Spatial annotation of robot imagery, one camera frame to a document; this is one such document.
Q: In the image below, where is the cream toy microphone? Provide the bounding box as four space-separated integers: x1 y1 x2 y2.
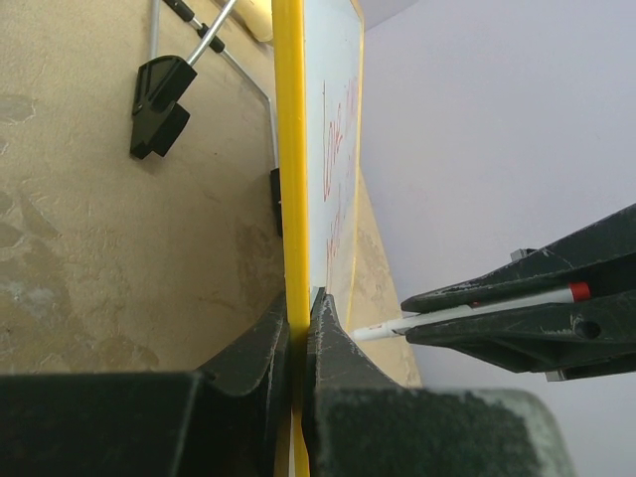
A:
235 0 273 43

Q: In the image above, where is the wire whiteboard stand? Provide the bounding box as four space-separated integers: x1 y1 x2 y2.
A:
128 0 284 239

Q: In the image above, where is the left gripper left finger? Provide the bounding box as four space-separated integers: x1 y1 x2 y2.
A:
1 297 291 476

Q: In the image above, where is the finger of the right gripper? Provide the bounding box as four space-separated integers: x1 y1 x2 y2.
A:
400 205 636 313
406 290 635 381

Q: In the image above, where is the yellow framed whiteboard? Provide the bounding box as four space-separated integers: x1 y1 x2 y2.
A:
270 0 367 477

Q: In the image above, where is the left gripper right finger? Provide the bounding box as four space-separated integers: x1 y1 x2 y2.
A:
302 291 575 476

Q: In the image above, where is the red whiteboard marker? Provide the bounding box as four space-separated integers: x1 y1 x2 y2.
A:
350 282 591 342

